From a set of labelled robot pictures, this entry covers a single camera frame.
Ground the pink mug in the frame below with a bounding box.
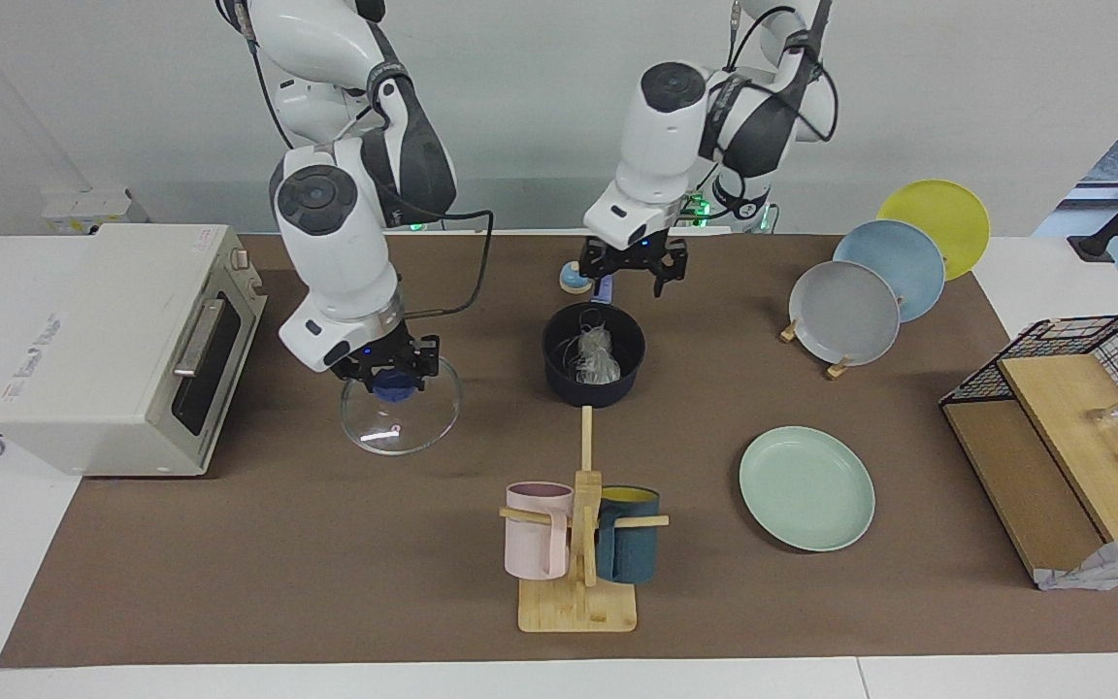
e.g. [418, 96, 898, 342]
[505, 482, 575, 582]

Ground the white power strip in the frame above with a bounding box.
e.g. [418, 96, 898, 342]
[40, 187, 133, 236]

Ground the grey plate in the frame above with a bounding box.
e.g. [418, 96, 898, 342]
[788, 260, 902, 367]

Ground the glass lid purple knob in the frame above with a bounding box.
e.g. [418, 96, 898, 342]
[340, 354, 464, 457]

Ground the cream toaster oven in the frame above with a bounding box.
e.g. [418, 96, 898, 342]
[0, 223, 269, 479]

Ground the marble patterned sheet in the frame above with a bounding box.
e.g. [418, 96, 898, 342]
[1035, 527, 1118, 592]

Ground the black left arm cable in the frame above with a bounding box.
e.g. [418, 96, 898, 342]
[726, 0, 839, 219]

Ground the dark teal mug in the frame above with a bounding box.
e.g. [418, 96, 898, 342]
[596, 485, 661, 585]

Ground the brown table mat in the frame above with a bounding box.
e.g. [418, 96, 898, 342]
[0, 233, 1118, 669]

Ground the yellow plate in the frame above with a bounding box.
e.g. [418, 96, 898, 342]
[875, 179, 992, 283]

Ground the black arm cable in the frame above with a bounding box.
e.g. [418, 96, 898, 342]
[365, 58, 495, 321]
[726, 0, 839, 219]

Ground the clear plastic bag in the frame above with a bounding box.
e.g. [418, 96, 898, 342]
[564, 309, 630, 384]

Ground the light green plate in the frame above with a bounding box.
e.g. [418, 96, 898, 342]
[739, 426, 877, 553]

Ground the black pot purple handle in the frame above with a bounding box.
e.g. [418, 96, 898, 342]
[542, 277, 646, 409]

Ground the light blue plate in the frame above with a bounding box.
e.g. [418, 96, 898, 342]
[832, 219, 947, 323]

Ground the wooden shelf with wire cage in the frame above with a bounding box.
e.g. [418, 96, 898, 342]
[939, 314, 1118, 588]

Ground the wooden plate rack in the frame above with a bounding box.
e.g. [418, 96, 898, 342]
[778, 291, 856, 382]

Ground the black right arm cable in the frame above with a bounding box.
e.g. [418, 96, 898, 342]
[365, 58, 495, 321]

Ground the wooden mug tree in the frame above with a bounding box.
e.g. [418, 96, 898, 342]
[499, 406, 670, 634]

